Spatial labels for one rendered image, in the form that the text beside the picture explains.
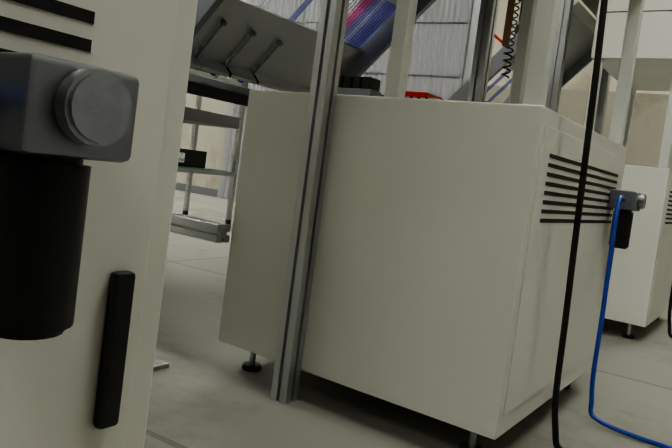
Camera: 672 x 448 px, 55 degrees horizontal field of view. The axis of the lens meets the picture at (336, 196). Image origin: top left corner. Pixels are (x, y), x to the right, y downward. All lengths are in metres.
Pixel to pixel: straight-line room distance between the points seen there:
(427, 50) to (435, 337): 4.71
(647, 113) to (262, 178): 4.17
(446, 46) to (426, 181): 4.55
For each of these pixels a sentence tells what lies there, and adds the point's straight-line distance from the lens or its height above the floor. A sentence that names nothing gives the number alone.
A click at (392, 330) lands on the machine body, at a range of 1.23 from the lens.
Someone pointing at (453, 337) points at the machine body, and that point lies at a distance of 1.17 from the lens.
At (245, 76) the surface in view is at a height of 0.69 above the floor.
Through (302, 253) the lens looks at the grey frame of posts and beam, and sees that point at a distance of 1.28.
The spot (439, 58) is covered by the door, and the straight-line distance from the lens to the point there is 5.70.
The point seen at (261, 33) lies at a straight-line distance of 1.79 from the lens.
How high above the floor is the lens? 0.48
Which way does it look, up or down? 3 degrees down
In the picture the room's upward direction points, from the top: 8 degrees clockwise
